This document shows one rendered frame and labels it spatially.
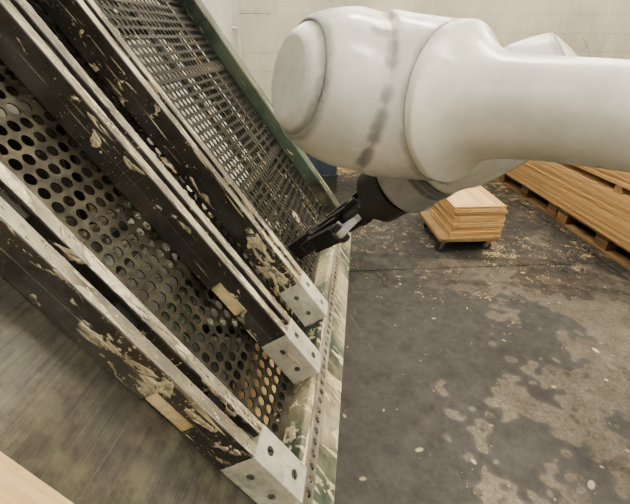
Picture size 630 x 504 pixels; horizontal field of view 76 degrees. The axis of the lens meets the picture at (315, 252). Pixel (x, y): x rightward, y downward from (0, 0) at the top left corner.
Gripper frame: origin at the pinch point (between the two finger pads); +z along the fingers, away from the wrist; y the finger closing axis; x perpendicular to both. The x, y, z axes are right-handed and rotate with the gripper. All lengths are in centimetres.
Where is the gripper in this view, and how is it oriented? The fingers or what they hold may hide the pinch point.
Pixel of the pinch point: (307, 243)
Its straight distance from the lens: 64.9
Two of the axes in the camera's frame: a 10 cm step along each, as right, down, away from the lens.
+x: -6.7, -7.2, -1.8
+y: 4.7, -6.0, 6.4
